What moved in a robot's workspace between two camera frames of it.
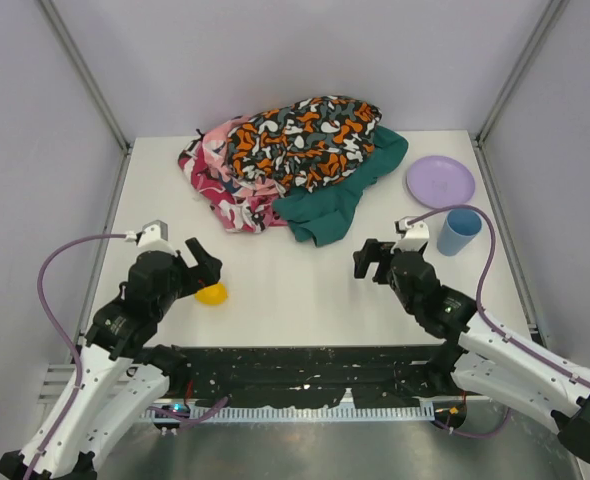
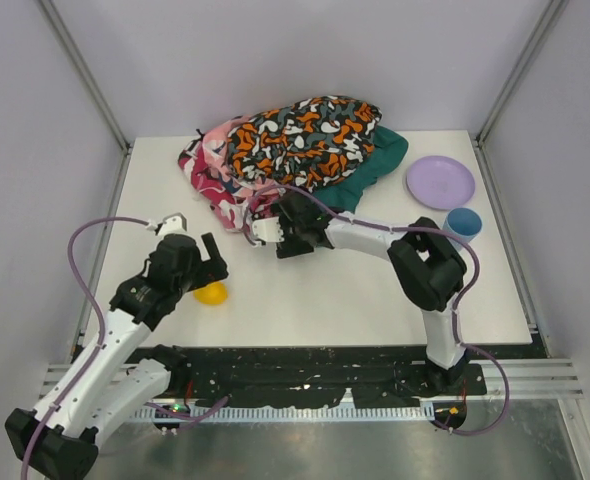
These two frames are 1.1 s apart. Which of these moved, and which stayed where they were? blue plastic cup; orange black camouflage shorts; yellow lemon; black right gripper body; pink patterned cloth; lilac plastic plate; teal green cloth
Moved: black right gripper body
Stayed: yellow lemon; orange black camouflage shorts; teal green cloth; lilac plastic plate; blue plastic cup; pink patterned cloth
